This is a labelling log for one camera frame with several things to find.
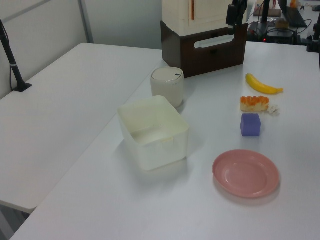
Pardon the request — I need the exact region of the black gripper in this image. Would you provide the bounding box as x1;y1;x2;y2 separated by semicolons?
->
225;0;249;36

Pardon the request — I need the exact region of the bread with orange glaze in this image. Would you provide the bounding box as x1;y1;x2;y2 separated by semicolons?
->
239;95;271;113

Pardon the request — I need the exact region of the cream appliance unit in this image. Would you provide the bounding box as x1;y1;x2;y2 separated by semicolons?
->
162;0;236;36

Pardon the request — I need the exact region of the black stand pole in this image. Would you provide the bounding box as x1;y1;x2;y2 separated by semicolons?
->
260;0;271;24

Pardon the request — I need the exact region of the dark brown drawer cabinet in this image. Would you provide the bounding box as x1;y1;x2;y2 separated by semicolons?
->
160;19;249;79

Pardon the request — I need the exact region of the brown cardboard box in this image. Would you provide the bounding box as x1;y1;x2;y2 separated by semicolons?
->
274;18;289;29

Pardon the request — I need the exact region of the black electronic device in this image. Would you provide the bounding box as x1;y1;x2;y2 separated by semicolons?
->
266;26;302;45

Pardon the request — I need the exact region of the black laptop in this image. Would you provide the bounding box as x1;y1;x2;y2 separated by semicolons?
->
281;0;308;29

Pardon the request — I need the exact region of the yellow banana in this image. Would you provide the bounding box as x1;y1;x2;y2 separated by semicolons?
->
245;72;285;96

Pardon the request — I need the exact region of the small beige lidded bin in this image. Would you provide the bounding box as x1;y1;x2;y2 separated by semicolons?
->
149;67;185;109

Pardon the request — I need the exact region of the white crumpled paper ball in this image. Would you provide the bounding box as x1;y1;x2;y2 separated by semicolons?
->
266;104;281;117

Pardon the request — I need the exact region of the purple cube block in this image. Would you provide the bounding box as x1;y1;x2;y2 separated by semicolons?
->
240;112;262;138

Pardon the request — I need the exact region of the cream plastic storage box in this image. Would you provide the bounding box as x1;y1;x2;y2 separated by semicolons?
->
117;95;190;172

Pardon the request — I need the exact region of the pink plate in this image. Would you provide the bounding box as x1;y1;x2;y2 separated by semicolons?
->
212;149;280;199

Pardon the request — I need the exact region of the black pole with clamp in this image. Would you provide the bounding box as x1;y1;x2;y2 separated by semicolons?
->
0;18;33;93

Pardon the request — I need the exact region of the white drawer handle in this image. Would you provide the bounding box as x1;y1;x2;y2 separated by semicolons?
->
194;33;237;50

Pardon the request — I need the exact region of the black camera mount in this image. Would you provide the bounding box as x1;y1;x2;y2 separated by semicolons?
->
305;21;320;53

